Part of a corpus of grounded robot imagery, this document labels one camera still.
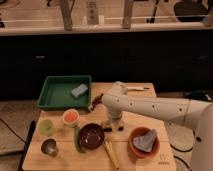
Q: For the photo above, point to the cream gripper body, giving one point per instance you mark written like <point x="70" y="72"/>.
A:
<point x="114" y="123"/>

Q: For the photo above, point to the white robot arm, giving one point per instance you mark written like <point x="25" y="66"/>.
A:
<point x="194" y="114"/>

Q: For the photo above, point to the purple bowl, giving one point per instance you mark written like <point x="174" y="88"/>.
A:
<point x="91" y="136"/>

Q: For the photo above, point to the orange bowl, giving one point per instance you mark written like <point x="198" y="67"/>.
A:
<point x="138" y="154"/>

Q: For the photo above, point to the brown grape bunch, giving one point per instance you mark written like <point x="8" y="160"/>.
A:
<point x="96" y="101"/>

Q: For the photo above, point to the grey crumpled cloth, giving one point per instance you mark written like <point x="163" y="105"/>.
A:
<point x="145" y="142"/>

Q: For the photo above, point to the green chili pepper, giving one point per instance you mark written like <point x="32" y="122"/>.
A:
<point x="76" y="140"/>

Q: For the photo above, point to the white cup orange contents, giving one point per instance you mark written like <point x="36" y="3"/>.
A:
<point x="70" y="117"/>

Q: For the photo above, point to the grey sponge block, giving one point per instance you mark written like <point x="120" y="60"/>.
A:
<point x="78" y="91"/>

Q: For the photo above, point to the green plastic tray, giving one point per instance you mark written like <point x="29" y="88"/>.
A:
<point x="56" y="93"/>

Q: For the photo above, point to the metal cup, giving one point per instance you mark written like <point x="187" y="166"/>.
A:
<point x="49" y="147"/>

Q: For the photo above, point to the green cup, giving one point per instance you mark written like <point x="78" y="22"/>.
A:
<point x="46" y="127"/>

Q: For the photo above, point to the yellow handled utensil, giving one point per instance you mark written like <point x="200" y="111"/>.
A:
<point x="108" y="147"/>

